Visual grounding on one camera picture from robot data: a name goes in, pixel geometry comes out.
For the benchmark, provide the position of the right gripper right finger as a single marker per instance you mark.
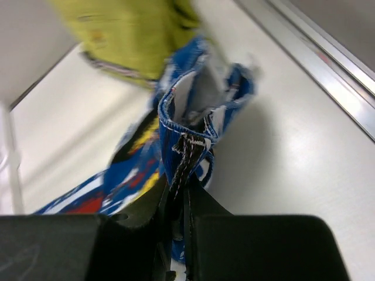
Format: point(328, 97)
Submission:
point(223, 246)

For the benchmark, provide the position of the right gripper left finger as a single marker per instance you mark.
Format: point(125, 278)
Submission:
point(134, 244)

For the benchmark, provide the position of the blue white red patterned trousers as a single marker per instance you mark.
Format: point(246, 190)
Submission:
point(189, 113)

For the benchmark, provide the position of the yellow folded garment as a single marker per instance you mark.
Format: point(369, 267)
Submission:
point(129, 39)

